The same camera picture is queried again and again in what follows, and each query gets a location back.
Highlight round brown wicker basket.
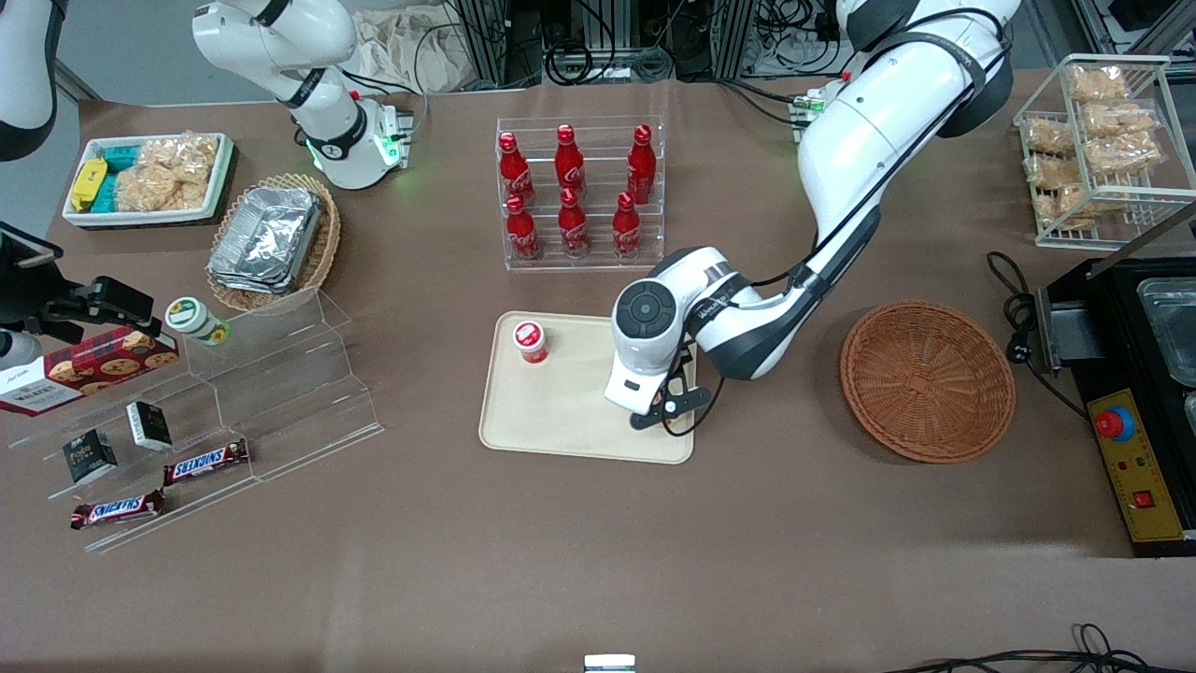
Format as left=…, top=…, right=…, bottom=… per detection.
left=839, top=299, right=1017, bottom=465

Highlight green lid white jar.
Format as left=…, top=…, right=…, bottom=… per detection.
left=165, top=296, right=232, bottom=347

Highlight clear bag rice crackers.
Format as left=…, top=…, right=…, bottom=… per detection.
left=140, top=130, right=221, bottom=186
left=113, top=165, right=212, bottom=213

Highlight black power cable with plug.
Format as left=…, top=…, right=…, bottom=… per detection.
left=987, top=251, right=1090, bottom=418

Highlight clear acrylic bottle rack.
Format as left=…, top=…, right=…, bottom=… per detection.
left=495, top=116, right=666, bottom=272

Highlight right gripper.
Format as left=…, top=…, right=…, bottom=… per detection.
left=0, top=222, right=162, bottom=349

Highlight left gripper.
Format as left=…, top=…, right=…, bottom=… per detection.
left=605, top=355, right=711, bottom=432

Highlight red lid small cup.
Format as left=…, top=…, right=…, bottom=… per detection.
left=512, top=321, right=549, bottom=365

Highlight red tartan cookie box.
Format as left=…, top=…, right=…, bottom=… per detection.
left=0, top=326, right=180, bottom=418

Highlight small black white box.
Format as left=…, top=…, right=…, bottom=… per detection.
left=126, top=401, right=175, bottom=452

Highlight clear acrylic stepped shelf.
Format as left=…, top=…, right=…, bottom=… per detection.
left=9, top=287, right=385, bottom=554

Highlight red cola bottle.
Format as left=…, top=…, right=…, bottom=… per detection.
left=627, top=123, right=658, bottom=206
left=505, top=193, right=542, bottom=262
left=497, top=131, right=536, bottom=208
left=555, top=123, right=587, bottom=193
left=612, top=192, right=643, bottom=260
left=558, top=187, right=591, bottom=259

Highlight beige plastic tray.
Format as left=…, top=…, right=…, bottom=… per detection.
left=478, top=311, right=699, bottom=465

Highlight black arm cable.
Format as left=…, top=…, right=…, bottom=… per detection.
left=659, top=7, right=1015, bottom=438

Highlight white rectangular snack bin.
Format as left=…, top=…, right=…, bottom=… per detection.
left=62, top=133, right=235, bottom=229

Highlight black base cables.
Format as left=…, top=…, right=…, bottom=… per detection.
left=718, top=77, right=816, bottom=128

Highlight crumpled beige cloth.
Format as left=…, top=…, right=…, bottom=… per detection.
left=348, top=7, right=473, bottom=94

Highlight stack of foil trays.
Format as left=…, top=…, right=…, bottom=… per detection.
left=206, top=186, right=324, bottom=295

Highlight aluminium frame with cables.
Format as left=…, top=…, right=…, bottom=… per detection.
left=453, top=0, right=847, bottom=87

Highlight white wire rack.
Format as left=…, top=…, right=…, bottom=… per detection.
left=1014, top=54, right=1196, bottom=251

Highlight oval light wicker basket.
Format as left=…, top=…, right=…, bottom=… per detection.
left=206, top=173, right=341, bottom=314

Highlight clear bag fried snack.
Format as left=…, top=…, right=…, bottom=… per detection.
left=1082, top=101, right=1159, bottom=141
left=1084, top=131, right=1165, bottom=177
left=1068, top=64, right=1130, bottom=105
left=1023, top=118, right=1076, bottom=157
left=1025, top=152, right=1085, bottom=192

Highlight steel pan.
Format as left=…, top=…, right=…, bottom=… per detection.
left=1137, top=278, right=1196, bottom=390

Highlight black floor cables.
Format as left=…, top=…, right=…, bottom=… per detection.
left=883, top=623, right=1196, bottom=673

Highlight black machine yellow panel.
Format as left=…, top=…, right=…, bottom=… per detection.
left=1034, top=201, right=1196, bottom=559

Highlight yellow snack packet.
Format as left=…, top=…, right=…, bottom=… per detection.
left=70, top=158, right=109, bottom=213

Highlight brown Snickers bar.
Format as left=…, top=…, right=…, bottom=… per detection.
left=70, top=489, right=167, bottom=531
left=164, top=439, right=251, bottom=487

